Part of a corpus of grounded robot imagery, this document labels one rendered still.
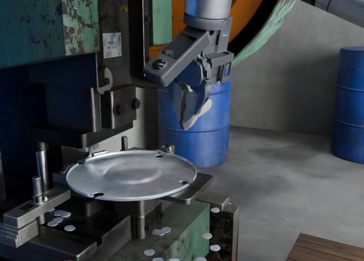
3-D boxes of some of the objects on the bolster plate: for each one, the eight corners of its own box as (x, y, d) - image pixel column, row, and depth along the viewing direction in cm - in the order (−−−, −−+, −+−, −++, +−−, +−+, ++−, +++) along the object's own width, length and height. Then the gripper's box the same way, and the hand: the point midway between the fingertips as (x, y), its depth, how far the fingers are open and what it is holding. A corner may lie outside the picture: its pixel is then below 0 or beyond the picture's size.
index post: (175, 176, 110) (175, 142, 107) (170, 180, 107) (170, 145, 104) (166, 175, 111) (166, 141, 108) (161, 178, 108) (161, 144, 106)
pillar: (51, 189, 94) (46, 131, 90) (44, 193, 92) (39, 134, 88) (44, 188, 95) (38, 130, 91) (37, 191, 93) (31, 132, 89)
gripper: (245, 20, 67) (223, 129, 77) (205, 5, 72) (189, 110, 82) (212, 26, 61) (193, 143, 72) (170, 10, 66) (158, 122, 77)
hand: (182, 124), depth 75 cm, fingers closed
